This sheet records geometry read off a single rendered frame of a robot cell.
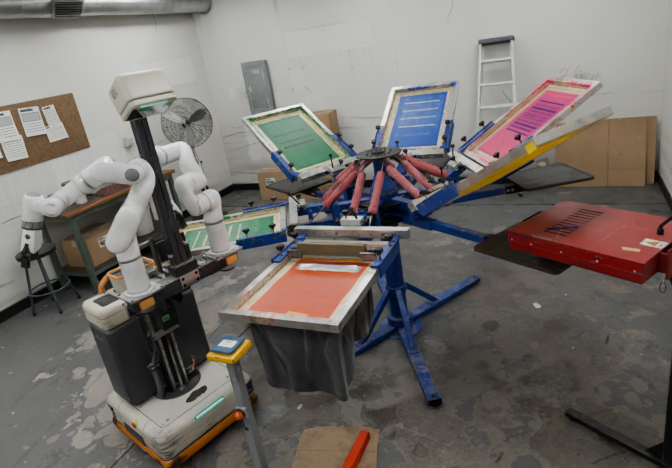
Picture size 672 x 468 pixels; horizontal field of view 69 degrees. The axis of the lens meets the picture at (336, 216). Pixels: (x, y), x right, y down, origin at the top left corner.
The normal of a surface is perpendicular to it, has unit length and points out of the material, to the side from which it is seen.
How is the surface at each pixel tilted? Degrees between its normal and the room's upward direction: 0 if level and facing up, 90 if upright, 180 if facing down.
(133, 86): 64
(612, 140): 78
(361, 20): 90
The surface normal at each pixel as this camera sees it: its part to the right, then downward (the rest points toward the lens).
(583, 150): -0.42, 0.17
